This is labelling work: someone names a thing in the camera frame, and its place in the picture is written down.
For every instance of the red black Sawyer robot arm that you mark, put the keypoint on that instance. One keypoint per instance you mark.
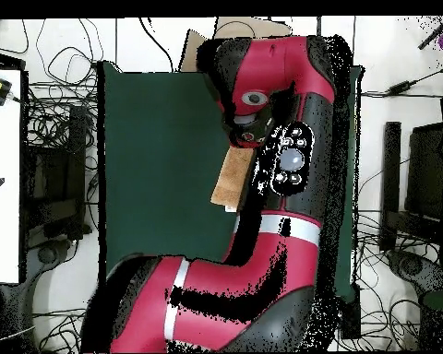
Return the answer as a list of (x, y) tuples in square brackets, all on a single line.
[(273, 258)]

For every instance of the brown cardboard box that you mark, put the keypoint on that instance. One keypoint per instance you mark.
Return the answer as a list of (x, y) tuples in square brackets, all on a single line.
[(195, 51)]

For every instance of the black rod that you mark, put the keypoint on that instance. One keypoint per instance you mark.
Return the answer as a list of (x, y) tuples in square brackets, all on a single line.
[(433, 35)]

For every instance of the dark green table cloth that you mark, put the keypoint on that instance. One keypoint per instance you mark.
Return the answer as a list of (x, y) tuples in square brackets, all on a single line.
[(162, 166)]

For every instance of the black monitor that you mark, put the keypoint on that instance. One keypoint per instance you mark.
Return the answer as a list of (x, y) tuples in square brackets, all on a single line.
[(426, 173)]

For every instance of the black upright bar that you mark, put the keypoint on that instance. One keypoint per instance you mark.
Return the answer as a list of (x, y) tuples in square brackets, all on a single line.
[(391, 166)]

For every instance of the white side table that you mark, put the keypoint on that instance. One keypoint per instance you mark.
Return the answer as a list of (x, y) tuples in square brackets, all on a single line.
[(2, 166)]

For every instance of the tan terry towel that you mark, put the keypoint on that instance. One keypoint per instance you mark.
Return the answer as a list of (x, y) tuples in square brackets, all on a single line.
[(232, 177)]

